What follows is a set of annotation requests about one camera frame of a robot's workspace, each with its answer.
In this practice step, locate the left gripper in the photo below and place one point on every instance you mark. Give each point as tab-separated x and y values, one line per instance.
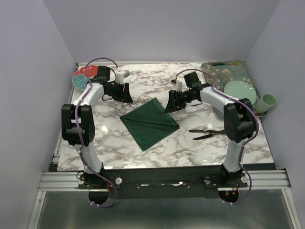
124	96

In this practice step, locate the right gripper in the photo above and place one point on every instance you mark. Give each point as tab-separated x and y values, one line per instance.
172	105

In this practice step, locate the dark green cloth napkin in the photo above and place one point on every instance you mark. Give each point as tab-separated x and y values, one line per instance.
148	124

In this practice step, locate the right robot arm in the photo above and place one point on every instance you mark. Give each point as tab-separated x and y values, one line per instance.
240	123

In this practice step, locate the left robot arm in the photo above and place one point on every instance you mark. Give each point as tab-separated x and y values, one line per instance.
77	122

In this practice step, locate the red plate with blue flower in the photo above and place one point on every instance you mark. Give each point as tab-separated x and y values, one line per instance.
79	79

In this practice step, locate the floral teal serving tray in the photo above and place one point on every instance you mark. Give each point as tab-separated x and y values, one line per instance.
227	71

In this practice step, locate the light green plate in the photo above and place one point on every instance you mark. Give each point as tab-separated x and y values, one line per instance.
240	90

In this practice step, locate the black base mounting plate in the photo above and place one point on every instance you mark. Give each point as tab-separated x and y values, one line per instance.
121	182

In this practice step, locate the light green cup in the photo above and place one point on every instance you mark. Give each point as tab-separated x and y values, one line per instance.
265	103

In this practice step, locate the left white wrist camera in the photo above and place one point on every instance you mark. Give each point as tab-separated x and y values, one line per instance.
121	75

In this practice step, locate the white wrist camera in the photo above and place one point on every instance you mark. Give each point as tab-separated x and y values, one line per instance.
121	75
178	85

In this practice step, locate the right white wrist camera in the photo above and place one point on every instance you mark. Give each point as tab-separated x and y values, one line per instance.
178	85

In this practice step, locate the aluminium frame rail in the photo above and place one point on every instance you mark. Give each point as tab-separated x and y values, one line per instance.
257	180

